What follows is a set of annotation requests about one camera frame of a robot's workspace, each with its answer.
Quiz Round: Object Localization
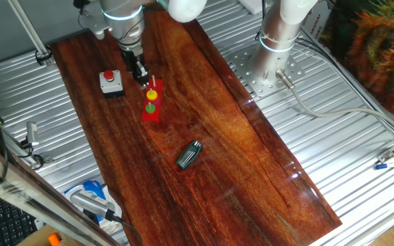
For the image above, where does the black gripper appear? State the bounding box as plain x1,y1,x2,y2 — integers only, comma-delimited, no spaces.
118,38,150,91

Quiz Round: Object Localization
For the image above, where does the black camera cable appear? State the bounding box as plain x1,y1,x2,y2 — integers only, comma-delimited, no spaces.
111,214,144,246

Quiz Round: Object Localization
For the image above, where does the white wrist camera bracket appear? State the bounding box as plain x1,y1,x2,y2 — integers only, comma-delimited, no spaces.
78,9,111,40

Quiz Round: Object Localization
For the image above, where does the perforated metal robot base plate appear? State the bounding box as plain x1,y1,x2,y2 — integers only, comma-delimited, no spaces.
224,43,306,98

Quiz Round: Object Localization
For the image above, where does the metal camera stand with clamp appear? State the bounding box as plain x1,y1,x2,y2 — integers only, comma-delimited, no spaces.
0,129,54,171

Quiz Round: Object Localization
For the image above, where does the blue white tissue pack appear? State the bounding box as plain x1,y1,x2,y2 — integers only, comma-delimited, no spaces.
63,180,123,234

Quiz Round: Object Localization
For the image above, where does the aluminium camera pole with clamp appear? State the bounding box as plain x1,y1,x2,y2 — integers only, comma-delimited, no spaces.
7,0,56,67

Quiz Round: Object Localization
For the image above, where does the printed white cardboard box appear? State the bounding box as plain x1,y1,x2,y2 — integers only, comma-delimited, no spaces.
301,0,332,44

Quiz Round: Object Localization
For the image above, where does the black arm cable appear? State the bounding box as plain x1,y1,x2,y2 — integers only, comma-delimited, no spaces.
73,0,92,28

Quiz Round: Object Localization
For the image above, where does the silver ribbed depth camera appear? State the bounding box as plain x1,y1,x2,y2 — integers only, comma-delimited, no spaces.
69,189,117,221

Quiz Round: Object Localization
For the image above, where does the aluminium frame beam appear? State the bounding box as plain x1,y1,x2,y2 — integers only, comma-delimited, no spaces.
0,136,121,246

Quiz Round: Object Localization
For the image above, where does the brown cardboard box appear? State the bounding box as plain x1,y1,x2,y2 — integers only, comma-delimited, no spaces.
16,223,81,246

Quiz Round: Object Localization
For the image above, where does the red Hanoi base with pegs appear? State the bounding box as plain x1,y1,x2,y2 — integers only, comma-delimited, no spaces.
141,74,165,123

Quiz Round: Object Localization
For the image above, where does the small silver camera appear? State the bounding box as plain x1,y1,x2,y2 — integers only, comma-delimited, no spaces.
25,121,41,148

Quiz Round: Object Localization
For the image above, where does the thick grey base cable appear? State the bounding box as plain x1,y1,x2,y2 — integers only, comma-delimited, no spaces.
275,69,394,138

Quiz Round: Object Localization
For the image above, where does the white box with red button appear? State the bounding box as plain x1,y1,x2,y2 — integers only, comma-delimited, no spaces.
98,70,126,98

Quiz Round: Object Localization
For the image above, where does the glossy brown wood board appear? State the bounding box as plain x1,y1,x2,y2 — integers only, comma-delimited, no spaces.
49,3,343,246

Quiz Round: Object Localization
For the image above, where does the colourful patterned cloth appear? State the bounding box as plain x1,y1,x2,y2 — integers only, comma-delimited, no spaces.
319,0,394,124

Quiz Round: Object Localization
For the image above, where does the black computer keyboard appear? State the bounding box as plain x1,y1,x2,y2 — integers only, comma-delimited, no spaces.
0,193,39,246

